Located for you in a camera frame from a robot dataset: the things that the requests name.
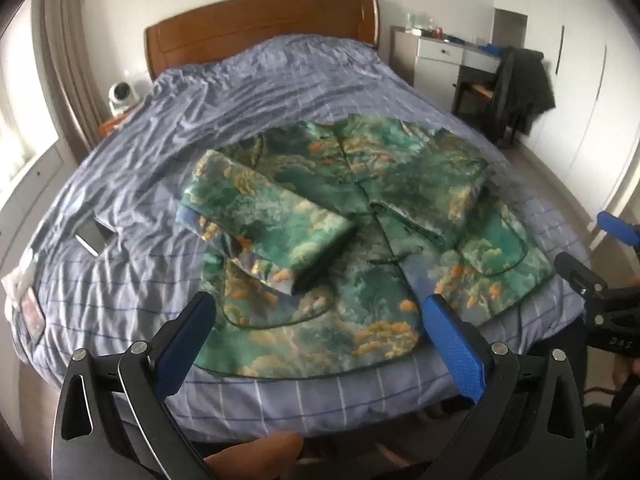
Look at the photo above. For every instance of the white wardrobe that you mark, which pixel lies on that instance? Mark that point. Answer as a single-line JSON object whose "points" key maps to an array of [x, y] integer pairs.
{"points": [[585, 110]]}

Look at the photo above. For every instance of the black jacket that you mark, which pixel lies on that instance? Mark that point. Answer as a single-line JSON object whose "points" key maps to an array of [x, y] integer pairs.
{"points": [[530, 80]]}

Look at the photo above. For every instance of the person's left hand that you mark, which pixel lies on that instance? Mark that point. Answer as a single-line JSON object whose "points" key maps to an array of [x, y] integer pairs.
{"points": [[250, 455]]}

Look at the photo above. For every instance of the black smartphone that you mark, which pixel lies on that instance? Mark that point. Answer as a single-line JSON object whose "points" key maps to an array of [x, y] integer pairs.
{"points": [[105, 230]]}

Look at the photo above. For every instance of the white round fan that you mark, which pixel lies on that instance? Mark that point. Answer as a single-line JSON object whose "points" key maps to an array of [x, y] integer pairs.
{"points": [[121, 96]]}

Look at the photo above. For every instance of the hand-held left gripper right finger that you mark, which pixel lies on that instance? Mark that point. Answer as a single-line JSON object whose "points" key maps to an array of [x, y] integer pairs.
{"points": [[457, 355]]}

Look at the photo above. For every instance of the silver smartphone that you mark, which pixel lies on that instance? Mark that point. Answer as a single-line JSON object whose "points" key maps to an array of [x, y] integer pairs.
{"points": [[89, 241]]}

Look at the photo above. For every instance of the green printed jacket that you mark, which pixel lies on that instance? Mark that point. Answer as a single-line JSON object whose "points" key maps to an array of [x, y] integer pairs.
{"points": [[310, 200]]}

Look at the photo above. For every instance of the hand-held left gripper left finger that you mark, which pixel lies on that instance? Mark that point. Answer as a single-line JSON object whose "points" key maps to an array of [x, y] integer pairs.
{"points": [[182, 350]]}

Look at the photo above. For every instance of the window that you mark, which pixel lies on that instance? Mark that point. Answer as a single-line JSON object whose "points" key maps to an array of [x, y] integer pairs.
{"points": [[12, 125]]}

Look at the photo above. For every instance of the clear plastic bag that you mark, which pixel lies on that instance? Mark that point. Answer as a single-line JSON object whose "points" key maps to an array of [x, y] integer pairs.
{"points": [[22, 300]]}

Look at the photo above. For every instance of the clear bottle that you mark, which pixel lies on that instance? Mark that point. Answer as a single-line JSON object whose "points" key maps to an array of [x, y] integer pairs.
{"points": [[411, 21]]}

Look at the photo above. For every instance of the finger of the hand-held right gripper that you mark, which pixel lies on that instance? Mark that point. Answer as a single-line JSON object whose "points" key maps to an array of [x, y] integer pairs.
{"points": [[572, 269], [616, 226]]}

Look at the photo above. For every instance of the black chair with wooden seat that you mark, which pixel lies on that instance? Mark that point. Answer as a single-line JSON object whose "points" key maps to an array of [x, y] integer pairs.
{"points": [[477, 91]]}

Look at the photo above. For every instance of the white desk with drawers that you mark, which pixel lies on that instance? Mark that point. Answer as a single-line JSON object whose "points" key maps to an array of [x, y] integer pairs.
{"points": [[440, 55]]}

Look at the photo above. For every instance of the beige curtain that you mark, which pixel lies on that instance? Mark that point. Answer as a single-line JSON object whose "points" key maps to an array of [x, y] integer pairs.
{"points": [[65, 60]]}

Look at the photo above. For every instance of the wooden headboard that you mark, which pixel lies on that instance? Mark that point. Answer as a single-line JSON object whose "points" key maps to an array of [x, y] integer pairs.
{"points": [[250, 25]]}

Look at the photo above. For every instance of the person's right hand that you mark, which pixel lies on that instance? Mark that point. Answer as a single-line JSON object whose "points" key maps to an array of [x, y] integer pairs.
{"points": [[622, 371]]}

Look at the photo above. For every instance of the blue plastic item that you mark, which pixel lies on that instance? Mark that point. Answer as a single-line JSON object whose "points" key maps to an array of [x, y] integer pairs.
{"points": [[489, 49]]}

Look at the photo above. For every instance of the wooden nightstand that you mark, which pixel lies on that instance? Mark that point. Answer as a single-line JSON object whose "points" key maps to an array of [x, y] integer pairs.
{"points": [[111, 124]]}

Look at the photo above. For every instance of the blue checked bed sheet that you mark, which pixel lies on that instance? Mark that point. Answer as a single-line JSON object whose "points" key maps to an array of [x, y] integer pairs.
{"points": [[225, 100]]}

